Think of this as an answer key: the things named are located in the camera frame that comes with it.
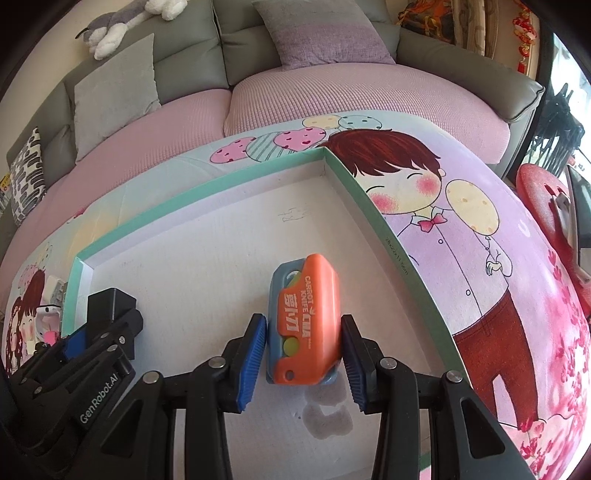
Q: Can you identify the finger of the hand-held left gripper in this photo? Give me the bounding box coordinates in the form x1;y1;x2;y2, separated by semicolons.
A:
39;309;145;400
8;324;99;386

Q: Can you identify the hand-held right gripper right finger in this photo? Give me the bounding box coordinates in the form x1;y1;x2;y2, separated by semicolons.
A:
341;315;525;480

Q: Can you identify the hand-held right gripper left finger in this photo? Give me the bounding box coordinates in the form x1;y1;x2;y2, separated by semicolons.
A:
65;314;269;480

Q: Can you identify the white smartwatch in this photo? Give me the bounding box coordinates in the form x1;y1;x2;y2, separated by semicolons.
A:
34;304;64;334

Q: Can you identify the small orange blue toy knife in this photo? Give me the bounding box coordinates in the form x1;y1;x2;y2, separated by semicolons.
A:
265;253;343;387

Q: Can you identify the teal cardboard box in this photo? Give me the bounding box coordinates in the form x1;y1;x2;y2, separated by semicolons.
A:
61;145;468;480

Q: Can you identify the black white patterned cushion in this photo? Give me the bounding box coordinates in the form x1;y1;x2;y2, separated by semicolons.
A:
7;127;48;227

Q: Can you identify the red round stool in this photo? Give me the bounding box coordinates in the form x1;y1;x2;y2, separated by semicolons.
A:
515;164;591;278

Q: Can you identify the plain grey cushion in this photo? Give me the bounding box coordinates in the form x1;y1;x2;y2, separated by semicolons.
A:
74;32;162;162

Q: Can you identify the grey flat device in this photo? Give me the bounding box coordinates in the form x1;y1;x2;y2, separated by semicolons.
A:
551;166;591;264

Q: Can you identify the pink sofa seat cover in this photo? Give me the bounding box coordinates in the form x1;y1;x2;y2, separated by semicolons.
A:
0;62;513;259

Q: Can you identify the grey white plush toy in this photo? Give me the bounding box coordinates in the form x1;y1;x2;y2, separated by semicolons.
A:
76;0;190;61

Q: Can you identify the grey sofa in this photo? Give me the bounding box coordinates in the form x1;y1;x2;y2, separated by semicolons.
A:
0;0;546;222

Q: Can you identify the purple grey cushion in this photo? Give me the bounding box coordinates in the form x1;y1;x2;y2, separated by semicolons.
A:
252;0;398;71

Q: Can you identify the orange patterned bag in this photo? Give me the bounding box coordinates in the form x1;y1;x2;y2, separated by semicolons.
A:
399;0;458;44

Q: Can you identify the beige patterned curtain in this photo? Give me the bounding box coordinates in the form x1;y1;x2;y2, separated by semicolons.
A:
452;0;519;57

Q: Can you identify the red hanging ornament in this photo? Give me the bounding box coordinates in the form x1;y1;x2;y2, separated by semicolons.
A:
512;9;539;75

